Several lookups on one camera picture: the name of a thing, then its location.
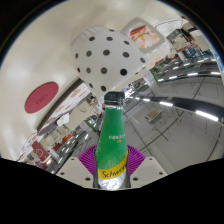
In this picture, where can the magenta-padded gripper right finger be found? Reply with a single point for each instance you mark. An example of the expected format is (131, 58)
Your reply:
(150, 170)

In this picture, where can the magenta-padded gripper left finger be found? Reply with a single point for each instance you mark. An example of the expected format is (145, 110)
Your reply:
(73, 170)

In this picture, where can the green drink bottle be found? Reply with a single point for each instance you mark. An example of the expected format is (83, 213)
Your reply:
(111, 143)

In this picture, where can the red paper cup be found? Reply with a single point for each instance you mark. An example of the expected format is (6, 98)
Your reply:
(40, 150)

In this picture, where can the white crumpled napkin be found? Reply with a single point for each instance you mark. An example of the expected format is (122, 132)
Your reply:
(62, 119)

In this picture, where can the printed paper leaflet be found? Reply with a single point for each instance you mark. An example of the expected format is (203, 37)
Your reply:
(26, 145)

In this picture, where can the ceiling air conditioning unit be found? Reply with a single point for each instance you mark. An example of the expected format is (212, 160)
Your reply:
(154, 115)

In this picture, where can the ceiling strip lights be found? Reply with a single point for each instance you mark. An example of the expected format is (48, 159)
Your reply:
(206, 115)

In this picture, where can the flat round red coaster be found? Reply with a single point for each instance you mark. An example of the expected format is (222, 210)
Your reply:
(41, 97)

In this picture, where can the white polka dot cup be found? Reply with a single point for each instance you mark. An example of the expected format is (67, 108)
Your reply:
(106, 61)

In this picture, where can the white paper food box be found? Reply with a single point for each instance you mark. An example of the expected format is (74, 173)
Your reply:
(143, 35)

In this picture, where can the white card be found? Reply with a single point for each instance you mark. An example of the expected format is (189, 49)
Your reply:
(170, 27)

